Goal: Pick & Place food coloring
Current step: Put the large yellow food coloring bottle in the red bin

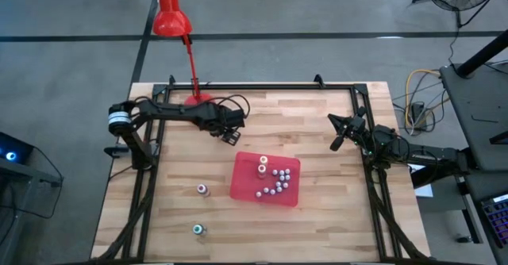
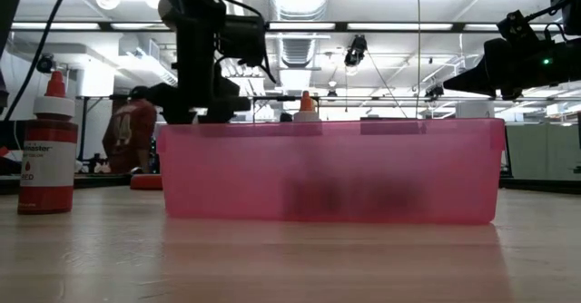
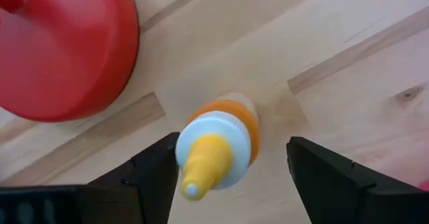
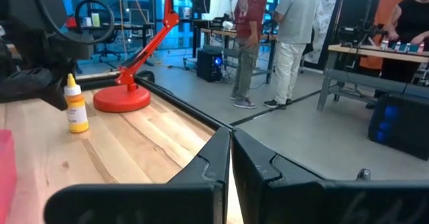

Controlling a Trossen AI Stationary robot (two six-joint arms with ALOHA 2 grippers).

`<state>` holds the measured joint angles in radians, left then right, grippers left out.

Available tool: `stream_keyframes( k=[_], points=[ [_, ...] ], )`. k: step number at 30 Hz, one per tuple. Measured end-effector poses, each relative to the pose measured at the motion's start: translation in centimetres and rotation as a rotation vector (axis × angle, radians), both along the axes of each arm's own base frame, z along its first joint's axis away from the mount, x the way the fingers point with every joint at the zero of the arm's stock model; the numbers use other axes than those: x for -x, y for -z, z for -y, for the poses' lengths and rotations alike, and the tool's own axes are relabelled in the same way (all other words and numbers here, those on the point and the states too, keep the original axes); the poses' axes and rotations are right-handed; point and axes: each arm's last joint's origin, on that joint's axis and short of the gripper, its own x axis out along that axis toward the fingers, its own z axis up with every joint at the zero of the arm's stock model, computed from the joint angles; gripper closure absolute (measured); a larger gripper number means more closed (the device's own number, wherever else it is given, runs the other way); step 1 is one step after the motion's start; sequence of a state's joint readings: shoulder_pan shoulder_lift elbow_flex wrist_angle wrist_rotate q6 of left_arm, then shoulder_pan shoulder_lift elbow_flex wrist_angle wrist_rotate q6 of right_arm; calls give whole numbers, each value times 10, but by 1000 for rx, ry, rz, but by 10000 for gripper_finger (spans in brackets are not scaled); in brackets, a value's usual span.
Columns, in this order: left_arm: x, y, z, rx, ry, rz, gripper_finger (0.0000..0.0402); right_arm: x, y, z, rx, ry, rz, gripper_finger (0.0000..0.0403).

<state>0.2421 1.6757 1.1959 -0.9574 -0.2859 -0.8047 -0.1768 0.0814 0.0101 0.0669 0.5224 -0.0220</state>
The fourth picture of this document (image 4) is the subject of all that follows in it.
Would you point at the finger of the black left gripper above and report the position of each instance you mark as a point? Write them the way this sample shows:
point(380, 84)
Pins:
point(57, 96)
point(23, 86)

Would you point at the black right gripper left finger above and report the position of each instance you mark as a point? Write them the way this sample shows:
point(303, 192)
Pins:
point(211, 167)

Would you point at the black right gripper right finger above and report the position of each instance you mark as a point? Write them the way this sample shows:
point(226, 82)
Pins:
point(254, 170)

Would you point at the large yellow food coloring bottle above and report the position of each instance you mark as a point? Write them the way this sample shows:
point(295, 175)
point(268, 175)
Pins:
point(76, 106)

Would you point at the red box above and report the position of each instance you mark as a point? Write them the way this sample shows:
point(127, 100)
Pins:
point(70, 22)

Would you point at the black office chair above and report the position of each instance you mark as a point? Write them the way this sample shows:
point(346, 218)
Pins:
point(107, 36)

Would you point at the red desk lamp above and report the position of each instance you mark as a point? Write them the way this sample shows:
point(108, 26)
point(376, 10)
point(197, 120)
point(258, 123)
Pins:
point(127, 96)

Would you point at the pink plastic bin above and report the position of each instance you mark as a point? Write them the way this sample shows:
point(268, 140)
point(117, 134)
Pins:
point(6, 170)

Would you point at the black clamp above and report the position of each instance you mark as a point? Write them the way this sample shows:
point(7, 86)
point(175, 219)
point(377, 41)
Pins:
point(147, 75)

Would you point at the black desk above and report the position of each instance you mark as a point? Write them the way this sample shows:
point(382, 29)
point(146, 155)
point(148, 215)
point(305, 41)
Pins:
point(134, 25)

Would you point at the black computer tower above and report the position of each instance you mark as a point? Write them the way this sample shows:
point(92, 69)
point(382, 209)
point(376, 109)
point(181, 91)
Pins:
point(209, 64)

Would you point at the wooden workbench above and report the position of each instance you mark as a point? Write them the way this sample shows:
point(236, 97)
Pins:
point(218, 33)

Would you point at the black floor case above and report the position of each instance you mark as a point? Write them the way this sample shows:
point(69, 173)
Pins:
point(399, 126)

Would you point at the grey-legged wooden table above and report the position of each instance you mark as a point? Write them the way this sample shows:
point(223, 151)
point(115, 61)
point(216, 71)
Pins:
point(352, 51)

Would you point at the person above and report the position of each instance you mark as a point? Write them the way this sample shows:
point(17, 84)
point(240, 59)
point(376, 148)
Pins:
point(414, 19)
point(296, 16)
point(249, 9)

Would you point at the white patterned cloth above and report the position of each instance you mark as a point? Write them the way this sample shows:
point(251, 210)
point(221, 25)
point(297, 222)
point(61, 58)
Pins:
point(326, 23)

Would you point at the black monitor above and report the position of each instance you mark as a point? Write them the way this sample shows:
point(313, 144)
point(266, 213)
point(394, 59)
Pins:
point(201, 2)

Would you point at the orange partition panel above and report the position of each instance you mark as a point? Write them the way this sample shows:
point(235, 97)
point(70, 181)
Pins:
point(385, 2)

